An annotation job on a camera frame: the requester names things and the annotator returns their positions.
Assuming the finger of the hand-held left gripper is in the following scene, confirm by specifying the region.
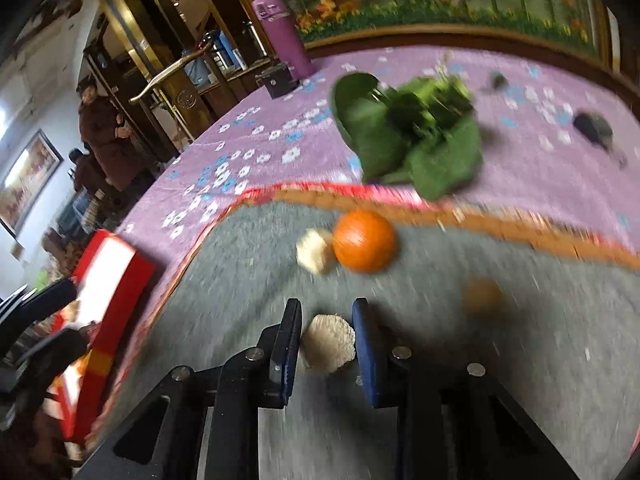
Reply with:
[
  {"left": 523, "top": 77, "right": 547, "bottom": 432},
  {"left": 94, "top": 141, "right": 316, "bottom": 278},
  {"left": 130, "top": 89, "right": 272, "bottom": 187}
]
[
  {"left": 0, "top": 280, "right": 77, "bottom": 356},
  {"left": 10, "top": 330, "right": 90, "bottom": 401}
]

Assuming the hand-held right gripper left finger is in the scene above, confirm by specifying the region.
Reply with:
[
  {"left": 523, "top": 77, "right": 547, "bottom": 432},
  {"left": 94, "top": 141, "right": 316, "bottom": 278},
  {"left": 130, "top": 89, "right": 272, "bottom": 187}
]
[{"left": 75, "top": 297, "right": 303, "bottom": 480}]

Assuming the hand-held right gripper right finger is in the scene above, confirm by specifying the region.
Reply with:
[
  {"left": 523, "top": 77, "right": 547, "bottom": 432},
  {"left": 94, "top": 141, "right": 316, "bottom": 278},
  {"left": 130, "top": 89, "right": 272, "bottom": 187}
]
[{"left": 351, "top": 297, "right": 581, "bottom": 480}]

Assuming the red box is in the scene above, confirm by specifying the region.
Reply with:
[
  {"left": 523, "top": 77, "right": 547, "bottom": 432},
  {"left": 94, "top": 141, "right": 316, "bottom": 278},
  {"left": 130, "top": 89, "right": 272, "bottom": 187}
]
[{"left": 47, "top": 229, "right": 157, "bottom": 445}]

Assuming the orange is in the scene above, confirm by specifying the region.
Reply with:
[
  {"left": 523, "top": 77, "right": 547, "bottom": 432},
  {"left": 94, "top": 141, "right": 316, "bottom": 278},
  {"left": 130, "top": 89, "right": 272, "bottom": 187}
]
[{"left": 332, "top": 210, "right": 398, "bottom": 275}]

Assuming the grey felt mat orange trim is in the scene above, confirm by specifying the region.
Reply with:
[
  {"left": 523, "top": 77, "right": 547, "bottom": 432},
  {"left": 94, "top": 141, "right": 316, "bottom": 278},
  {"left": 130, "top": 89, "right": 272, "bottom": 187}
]
[{"left": 85, "top": 185, "right": 640, "bottom": 480}]

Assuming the green bok choy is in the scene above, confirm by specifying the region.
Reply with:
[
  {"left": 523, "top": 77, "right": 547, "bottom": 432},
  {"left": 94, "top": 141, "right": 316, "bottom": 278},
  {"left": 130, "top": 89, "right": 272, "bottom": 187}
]
[{"left": 331, "top": 72, "right": 483, "bottom": 201}]

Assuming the small black box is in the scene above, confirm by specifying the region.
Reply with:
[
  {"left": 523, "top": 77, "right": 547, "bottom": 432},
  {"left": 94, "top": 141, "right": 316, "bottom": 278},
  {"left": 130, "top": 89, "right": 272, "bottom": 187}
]
[{"left": 255, "top": 63, "right": 292, "bottom": 100}]

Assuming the wooden curved stand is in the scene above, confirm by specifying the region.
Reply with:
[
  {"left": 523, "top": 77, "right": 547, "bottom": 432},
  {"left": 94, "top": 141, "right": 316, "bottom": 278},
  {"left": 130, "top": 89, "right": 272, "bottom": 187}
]
[{"left": 129, "top": 40, "right": 221, "bottom": 153}]

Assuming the blue box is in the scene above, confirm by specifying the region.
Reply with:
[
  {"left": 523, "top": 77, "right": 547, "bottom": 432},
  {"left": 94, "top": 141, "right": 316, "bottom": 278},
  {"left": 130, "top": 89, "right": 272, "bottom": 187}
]
[{"left": 221, "top": 39, "right": 247, "bottom": 72}]

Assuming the purple thermos bottle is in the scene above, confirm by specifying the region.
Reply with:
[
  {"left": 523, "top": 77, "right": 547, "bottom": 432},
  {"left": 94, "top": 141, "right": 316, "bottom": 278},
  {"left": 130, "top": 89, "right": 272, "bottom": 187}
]
[{"left": 251, "top": 0, "right": 316, "bottom": 81}]

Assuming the black buckle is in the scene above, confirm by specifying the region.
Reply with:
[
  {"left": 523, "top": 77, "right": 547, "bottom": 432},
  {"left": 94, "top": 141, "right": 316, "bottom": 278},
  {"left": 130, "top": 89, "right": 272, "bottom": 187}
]
[{"left": 572, "top": 111, "right": 628, "bottom": 168}]

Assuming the framed wall picture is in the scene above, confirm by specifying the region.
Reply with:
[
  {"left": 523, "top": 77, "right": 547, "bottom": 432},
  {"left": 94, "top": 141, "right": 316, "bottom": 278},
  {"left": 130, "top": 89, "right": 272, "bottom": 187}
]
[{"left": 0, "top": 129, "right": 65, "bottom": 238}]

